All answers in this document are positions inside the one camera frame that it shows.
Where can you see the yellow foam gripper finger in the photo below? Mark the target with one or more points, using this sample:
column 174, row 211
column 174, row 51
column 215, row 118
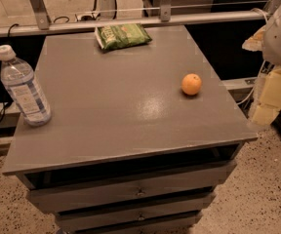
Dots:
column 254, row 43
column 268, row 104

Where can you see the orange fruit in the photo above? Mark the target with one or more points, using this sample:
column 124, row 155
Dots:
column 191, row 84

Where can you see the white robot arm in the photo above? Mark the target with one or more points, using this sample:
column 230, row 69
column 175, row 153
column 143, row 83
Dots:
column 271, row 51

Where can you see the green jalapeno chip bag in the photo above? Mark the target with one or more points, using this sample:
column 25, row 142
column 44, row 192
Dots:
column 115, row 37

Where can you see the white power strip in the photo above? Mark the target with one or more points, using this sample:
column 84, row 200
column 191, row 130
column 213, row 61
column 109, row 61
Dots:
column 86, row 17

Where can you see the grey drawer cabinet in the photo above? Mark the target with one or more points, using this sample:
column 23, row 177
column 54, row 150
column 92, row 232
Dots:
column 126, row 150

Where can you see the clear plastic water bottle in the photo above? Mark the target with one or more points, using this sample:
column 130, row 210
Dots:
column 19, row 80

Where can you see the grey metal rail frame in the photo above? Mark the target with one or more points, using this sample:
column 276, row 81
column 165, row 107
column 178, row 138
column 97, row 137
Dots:
column 50, row 17

